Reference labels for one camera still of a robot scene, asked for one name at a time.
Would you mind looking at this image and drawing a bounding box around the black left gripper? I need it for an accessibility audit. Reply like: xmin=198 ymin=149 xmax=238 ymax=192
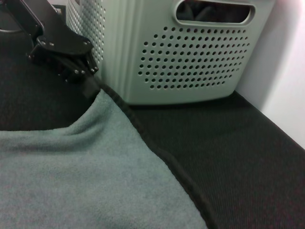
xmin=4 ymin=0 xmax=101 ymax=99

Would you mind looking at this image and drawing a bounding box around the yellow and grey towel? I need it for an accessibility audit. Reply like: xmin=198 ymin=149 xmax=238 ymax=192
xmin=0 ymin=85 xmax=220 ymax=229

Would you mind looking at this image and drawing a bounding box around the black tablecloth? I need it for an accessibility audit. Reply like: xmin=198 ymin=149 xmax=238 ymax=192
xmin=0 ymin=4 xmax=305 ymax=229

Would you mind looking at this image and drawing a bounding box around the grey perforated storage box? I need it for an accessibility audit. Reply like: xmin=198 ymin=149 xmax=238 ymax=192
xmin=66 ymin=0 xmax=275 ymax=105

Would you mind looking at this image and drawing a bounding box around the left gripper cable with plug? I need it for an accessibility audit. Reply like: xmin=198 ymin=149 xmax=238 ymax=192
xmin=0 ymin=23 xmax=24 ymax=34

